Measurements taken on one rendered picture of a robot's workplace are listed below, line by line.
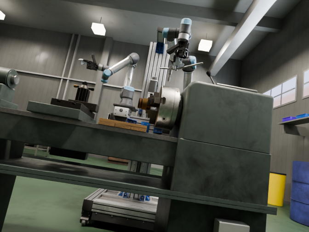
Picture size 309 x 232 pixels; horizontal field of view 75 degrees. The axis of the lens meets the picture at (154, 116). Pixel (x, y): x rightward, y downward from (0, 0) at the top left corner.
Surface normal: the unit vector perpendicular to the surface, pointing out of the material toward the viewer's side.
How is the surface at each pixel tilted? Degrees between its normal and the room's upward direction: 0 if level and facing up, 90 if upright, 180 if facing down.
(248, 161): 90
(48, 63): 90
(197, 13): 90
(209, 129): 90
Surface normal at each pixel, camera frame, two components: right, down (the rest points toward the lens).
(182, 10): 0.00, -0.17
